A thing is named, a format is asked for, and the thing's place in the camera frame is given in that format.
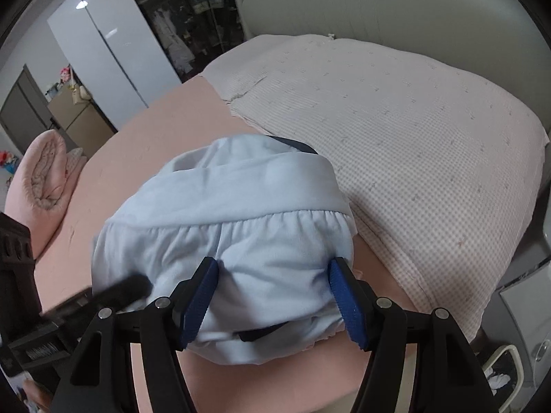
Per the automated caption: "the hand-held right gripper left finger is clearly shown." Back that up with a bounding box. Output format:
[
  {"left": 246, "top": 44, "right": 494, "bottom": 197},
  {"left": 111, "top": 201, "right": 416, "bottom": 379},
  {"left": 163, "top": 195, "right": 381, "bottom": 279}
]
[{"left": 52, "top": 257, "right": 220, "bottom": 413}]

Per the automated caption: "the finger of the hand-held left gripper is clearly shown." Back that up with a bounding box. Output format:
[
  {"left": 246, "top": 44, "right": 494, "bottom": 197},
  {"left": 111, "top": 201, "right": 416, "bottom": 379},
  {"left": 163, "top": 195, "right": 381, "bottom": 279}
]
[{"left": 92, "top": 276, "right": 152, "bottom": 314}]

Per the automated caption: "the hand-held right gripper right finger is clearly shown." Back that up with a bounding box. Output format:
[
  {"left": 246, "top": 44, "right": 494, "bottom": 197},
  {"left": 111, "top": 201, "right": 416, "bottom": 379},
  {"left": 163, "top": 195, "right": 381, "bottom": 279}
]
[{"left": 328, "top": 257, "right": 496, "bottom": 413}]

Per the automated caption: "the stack of clothes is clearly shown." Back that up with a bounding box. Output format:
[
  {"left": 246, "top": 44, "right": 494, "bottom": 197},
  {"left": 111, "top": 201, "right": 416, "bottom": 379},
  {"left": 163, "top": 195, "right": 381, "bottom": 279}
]
[{"left": 92, "top": 211, "right": 359, "bottom": 367}]

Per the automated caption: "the rolled pink quilt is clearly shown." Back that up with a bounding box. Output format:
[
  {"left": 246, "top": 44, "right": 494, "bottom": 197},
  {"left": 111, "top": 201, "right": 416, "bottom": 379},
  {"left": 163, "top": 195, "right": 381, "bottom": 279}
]
[{"left": 4, "top": 129, "right": 89, "bottom": 259}]

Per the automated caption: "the red and blue plush toy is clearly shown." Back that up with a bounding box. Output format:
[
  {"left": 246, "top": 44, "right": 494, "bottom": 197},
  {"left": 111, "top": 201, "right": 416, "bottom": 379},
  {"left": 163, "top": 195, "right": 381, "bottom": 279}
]
[{"left": 0, "top": 150, "right": 20, "bottom": 177}]

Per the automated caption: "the beige dresser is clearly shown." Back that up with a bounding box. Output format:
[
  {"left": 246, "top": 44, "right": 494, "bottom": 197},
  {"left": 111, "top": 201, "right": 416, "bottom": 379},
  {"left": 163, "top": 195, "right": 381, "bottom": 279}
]
[{"left": 46, "top": 82, "right": 119, "bottom": 147}]

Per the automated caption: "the bed with pink sheet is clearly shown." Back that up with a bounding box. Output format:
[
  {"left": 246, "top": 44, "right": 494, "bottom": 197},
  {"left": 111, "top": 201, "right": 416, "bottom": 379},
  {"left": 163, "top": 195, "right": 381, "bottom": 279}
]
[{"left": 32, "top": 75, "right": 431, "bottom": 413}]

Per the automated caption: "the grey door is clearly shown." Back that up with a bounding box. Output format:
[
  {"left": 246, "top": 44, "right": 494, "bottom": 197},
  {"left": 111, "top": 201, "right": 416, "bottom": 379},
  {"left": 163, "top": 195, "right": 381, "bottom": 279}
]
[{"left": 0, "top": 64, "right": 54, "bottom": 156}]

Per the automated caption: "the white drawer unit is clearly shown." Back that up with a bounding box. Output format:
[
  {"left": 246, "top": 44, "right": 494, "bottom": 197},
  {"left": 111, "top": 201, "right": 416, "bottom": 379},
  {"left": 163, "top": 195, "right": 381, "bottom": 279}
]
[{"left": 482, "top": 258, "right": 551, "bottom": 396}]

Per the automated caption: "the white wardrobe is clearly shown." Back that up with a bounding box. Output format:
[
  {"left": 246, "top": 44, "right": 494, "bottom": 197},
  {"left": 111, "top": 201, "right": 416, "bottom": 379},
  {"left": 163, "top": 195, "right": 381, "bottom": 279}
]
[{"left": 46, "top": 0, "right": 181, "bottom": 110}]

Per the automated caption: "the cream padded headboard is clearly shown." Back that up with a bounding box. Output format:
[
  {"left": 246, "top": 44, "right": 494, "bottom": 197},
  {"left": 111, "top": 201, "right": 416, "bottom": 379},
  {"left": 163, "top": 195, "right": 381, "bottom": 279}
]
[{"left": 230, "top": 0, "right": 551, "bottom": 134}]

